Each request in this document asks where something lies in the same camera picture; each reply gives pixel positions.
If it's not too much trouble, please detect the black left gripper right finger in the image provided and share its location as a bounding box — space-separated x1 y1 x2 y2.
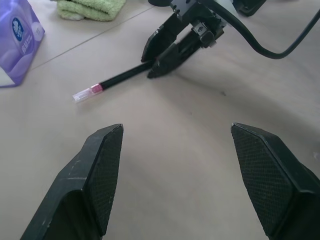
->
230 122 320 240

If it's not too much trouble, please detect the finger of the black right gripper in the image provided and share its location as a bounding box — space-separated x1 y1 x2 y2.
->
140 14 191 63
146 30 201 80

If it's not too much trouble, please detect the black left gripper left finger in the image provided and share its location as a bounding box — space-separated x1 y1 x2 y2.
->
19 123 124 240

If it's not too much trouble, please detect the black pen with clear cap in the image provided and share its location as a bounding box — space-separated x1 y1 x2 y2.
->
72 61 154 104

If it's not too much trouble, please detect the green folded towel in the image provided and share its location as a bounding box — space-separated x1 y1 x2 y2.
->
56 0 127 22

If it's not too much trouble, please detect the purple tissue pack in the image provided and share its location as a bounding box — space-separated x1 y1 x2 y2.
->
0 0 46 89

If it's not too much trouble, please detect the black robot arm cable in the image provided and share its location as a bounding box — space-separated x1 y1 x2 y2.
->
199 0 320 60

